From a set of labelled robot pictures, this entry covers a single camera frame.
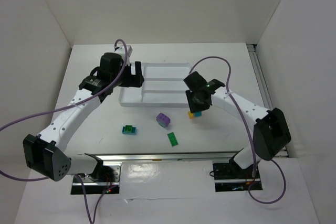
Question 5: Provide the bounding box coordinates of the teal round lego brick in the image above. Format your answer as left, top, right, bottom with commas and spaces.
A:
193, 111, 202, 118

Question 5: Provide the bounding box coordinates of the yellow lego brick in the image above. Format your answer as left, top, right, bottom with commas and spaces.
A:
188, 111, 194, 119

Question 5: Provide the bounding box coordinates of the purple lego brick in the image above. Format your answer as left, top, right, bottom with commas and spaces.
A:
156, 113, 171, 128

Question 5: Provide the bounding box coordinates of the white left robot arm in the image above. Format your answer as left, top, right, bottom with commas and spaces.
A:
23, 52, 144, 182

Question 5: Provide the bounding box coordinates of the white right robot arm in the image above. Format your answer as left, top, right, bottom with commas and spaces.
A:
184, 72, 291, 169

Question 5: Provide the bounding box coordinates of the white plastic divided tray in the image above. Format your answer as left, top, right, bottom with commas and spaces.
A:
119, 63, 191, 108

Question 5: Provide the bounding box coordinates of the green flat lego plate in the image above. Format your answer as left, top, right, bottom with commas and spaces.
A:
167, 132, 178, 147

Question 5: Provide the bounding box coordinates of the small green lego brick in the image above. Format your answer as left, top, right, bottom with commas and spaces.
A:
124, 125, 133, 133

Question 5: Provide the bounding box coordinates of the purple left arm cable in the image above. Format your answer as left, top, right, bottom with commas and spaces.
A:
0, 39, 129, 224

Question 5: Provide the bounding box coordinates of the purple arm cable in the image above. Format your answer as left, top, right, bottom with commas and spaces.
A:
188, 56, 287, 205
0, 39, 129, 224

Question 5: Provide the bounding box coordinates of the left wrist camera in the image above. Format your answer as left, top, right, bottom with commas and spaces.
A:
114, 45, 133, 57

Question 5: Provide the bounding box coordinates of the aluminium right side rail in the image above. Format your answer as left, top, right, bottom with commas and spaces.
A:
246, 44, 274, 109

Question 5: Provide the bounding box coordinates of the aluminium rail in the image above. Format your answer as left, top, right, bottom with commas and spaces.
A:
246, 44, 274, 109
94, 152, 235, 162

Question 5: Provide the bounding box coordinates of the aluminium front rail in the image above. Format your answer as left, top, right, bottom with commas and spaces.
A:
94, 152, 235, 162

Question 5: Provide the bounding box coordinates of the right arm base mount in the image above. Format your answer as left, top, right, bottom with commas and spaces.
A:
209, 158, 263, 193

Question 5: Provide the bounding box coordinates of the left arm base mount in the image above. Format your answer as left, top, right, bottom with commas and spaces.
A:
69, 154, 121, 195

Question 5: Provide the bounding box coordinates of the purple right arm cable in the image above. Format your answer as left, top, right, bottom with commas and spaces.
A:
188, 56, 287, 205

